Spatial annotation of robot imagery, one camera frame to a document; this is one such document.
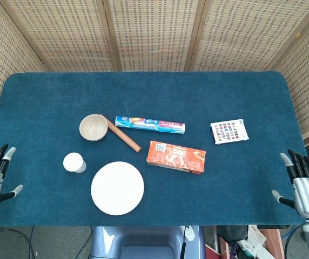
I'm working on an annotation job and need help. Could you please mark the white printed paper cup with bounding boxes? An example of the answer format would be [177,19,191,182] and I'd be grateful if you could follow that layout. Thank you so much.
[63,152,87,174]

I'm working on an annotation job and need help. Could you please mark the beige bowl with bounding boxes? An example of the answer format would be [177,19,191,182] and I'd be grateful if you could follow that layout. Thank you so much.
[79,114,109,142]

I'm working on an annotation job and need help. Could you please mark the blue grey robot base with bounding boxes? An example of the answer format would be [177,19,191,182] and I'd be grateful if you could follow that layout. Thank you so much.
[89,226,207,259]

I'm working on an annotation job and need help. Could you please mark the red storage crate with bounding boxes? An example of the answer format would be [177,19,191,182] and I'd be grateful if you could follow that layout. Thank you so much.
[205,227,284,259]

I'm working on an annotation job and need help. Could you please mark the white paper packages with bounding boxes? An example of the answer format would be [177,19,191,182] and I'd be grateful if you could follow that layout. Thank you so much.
[237,226,267,259]

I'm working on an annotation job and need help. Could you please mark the black bag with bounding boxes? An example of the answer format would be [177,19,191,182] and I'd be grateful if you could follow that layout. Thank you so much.
[218,225,249,241]

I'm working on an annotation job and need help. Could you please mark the card box with coloured squares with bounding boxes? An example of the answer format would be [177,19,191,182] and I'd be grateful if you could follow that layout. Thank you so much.
[210,118,251,146]

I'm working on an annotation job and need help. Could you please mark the white paper plate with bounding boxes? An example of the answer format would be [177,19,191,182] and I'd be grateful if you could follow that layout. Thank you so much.
[90,161,145,216]

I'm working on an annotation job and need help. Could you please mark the orange biscuit box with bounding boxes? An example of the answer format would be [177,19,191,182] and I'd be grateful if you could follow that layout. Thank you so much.
[145,140,207,176]

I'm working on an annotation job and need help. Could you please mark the brown wooden rolling pin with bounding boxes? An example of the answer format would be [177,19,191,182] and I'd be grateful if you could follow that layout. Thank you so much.
[99,114,142,154]

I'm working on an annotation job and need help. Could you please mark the blue plastic wrap roll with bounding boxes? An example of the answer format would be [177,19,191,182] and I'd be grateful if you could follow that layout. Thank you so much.
[115,115,186,135]

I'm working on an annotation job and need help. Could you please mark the dark blue table cloth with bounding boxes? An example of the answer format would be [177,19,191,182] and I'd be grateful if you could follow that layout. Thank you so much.
[0,71,309,227]

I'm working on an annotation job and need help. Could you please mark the woven rattan folding screen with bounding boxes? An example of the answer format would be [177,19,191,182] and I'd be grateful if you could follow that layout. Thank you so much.
[0,0,309,147]

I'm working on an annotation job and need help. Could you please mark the black floor cable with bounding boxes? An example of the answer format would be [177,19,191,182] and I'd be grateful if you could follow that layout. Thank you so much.
[0,227,36,259]

